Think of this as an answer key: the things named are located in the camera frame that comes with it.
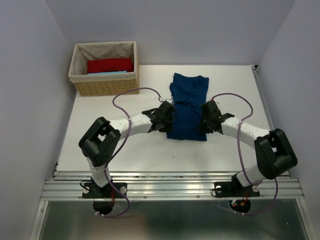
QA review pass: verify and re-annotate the dark blue t shirt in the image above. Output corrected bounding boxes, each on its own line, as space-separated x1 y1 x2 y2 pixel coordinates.
166 73 209 142

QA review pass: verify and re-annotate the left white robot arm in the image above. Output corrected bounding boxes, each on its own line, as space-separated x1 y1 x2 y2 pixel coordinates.
78 101 176 197

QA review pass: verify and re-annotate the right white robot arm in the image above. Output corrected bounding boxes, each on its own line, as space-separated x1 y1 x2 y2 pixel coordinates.
198 100 298 195

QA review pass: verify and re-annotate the rolled light blue t shirt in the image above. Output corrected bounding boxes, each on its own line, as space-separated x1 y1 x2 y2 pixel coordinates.
87 70 127 75

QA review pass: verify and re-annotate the wicker basket with liner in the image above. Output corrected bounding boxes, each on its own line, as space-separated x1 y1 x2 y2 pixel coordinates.
68 41 140 97

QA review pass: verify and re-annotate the rolled red t shirt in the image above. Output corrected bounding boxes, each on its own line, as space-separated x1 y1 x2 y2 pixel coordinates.
87 58 134 73

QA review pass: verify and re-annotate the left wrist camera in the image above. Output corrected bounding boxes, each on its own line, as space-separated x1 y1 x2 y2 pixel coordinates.
165 98 174 105

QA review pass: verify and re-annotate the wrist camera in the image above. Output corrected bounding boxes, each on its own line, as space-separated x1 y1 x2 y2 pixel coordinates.
165 98 174 105
211 98 220 106

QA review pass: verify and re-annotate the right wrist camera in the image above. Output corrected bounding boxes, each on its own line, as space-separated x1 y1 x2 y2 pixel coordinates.
211 98 220 106

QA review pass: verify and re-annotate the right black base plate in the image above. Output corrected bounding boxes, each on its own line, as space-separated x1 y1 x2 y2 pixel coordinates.
211 180 260 199

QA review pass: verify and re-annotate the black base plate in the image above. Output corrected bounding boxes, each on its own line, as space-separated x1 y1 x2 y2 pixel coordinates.
211 180 260 199
79 180 127 199

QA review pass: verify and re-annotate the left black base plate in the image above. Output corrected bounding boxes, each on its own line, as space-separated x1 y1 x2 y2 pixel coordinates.
79 180 127 199

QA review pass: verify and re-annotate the aluminium rail frame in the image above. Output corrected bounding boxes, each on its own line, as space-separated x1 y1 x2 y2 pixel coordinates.
39 65 306 201

